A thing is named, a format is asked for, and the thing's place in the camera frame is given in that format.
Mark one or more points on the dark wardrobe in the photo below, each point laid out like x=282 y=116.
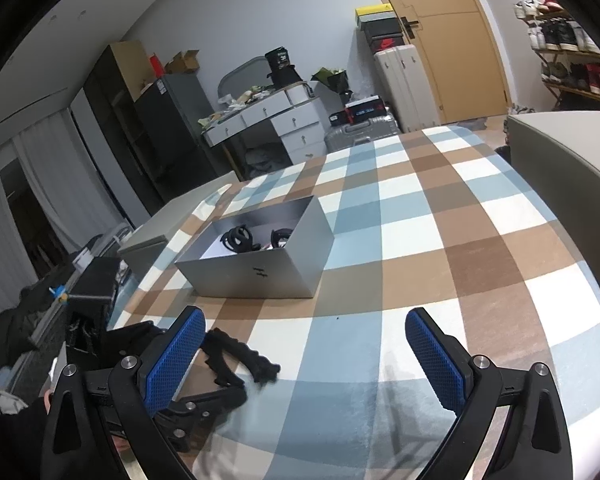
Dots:
x=130 y=160

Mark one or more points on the black claw hair clip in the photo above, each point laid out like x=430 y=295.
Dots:
x=237 y=240
x=280 y=237

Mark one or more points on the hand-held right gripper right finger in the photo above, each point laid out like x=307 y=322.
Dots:
x=435 y=365

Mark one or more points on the large tan cardboard box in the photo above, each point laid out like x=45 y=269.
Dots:
x=130 y=67

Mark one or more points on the wooden door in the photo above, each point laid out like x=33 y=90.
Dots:
x=455 y=50

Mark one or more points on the black case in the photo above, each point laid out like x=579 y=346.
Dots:
x=92 y=280

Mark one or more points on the green black bag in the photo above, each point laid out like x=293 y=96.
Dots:
x=330 y=80

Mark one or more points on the small red box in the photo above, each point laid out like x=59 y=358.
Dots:
x=156 y=66

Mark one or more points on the slippers by door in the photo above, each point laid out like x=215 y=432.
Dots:
x=520 y=108

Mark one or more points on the person's left hand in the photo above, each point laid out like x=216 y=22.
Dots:
x=48 y=402

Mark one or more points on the blue yellow toy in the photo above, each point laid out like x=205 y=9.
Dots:
x=60 y=295

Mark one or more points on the white tall suitcase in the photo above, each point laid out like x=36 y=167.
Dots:
x=405 y=90

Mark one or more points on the collection of sneakers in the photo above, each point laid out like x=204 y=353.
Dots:
x=560 y=35

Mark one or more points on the small black box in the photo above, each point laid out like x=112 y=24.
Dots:
x=337 y=118

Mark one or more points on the pile of desk clutter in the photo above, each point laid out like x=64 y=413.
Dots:
x=240 y=102

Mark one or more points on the open cardboard box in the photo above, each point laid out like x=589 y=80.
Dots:
x=182 y=62

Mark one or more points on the white desk with drawers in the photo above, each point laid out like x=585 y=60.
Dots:
x=295 y=125

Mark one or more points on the yellow lid shoebox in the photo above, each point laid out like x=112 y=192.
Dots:
x=375 y=15

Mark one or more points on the dark grey shoebox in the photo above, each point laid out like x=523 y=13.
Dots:
x=382 y=32

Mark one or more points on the wooden shoe rack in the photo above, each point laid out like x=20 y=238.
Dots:
x=580 y=87

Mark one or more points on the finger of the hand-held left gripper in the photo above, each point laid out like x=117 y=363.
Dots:
x=210 y=402
x=245 y=355

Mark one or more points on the grey cabinet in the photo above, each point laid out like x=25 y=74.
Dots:
x=570 y=160

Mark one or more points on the silver ribbed suitcase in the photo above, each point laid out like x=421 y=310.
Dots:
x=360 y=135

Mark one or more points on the silver rectangular box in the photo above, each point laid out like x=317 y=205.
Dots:
x=260 y=270

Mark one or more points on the white sheer curtain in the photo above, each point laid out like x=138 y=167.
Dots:
x=55 y=170

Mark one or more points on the grey cloth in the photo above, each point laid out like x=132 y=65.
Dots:
x=267 y=157

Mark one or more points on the dark clothing heap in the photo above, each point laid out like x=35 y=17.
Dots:
x=25 y=325

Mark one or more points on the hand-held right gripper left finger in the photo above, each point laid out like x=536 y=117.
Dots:
x=175 y=360

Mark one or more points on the black package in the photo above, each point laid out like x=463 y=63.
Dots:
x=282 y=67

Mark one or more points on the arched vanity mirror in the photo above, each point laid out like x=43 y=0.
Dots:
x=245 y=72

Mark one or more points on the grey box lid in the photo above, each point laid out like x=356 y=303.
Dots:
x=170 y=220

